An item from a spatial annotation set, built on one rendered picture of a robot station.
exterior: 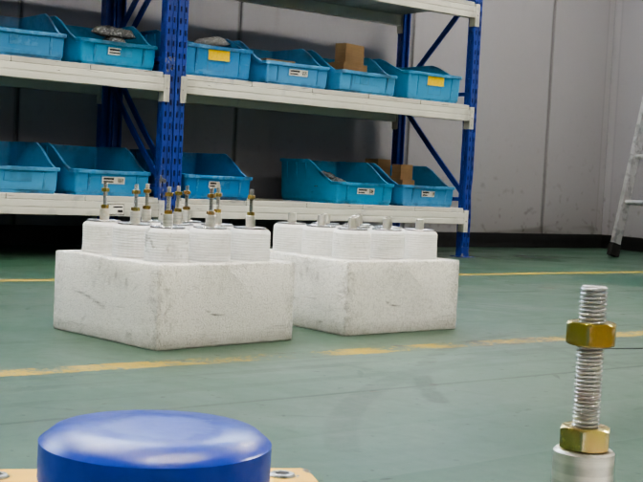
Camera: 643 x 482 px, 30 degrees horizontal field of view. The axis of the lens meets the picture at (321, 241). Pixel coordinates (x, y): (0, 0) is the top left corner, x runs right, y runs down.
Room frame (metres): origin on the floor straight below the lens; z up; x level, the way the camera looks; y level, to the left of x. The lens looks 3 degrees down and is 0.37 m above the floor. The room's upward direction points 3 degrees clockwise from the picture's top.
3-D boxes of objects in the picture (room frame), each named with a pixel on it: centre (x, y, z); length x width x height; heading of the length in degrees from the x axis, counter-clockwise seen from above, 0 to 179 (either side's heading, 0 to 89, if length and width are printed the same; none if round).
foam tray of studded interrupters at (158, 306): (2.74, 0.33, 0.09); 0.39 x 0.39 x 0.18; 45
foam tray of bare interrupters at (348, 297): (3.13, -0.09, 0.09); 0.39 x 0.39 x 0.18; 41
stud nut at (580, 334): (0.43, -0.10, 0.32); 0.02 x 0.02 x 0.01; 73
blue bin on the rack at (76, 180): (5.22, 1.04, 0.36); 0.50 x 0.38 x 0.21; 39
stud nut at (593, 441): (0.43, -0.10, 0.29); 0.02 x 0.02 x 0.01; 73
